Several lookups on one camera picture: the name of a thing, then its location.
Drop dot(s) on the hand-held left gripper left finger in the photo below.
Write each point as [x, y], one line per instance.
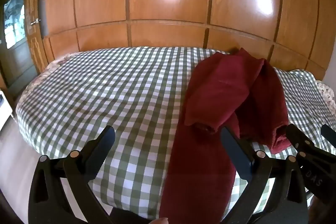
[102, 145]

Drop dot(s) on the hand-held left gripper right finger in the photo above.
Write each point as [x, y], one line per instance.
[236, 153]

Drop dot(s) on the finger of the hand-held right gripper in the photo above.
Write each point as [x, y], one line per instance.
[295, 135]
[329, 135]

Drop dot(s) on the dark red pants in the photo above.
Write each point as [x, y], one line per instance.
[218, 87]

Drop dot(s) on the green white checked bedsheet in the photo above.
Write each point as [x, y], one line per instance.
[105, 87]

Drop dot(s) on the wooden glazed door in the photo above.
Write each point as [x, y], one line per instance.
[15, 56]

